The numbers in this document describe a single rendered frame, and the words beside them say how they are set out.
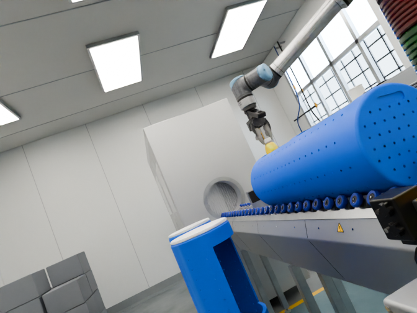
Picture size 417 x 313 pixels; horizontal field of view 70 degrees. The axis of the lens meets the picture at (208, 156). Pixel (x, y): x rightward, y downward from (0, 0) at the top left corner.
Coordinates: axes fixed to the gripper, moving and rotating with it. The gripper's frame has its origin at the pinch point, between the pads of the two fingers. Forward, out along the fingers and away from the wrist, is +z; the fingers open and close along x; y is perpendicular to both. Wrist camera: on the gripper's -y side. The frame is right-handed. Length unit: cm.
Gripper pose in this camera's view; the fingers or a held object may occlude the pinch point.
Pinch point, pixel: (267, 140)
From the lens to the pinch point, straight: 156.8
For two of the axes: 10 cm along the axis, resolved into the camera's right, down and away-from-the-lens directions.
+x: -9.0, 3.7, -2.4
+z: 4.1, 9.0, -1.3
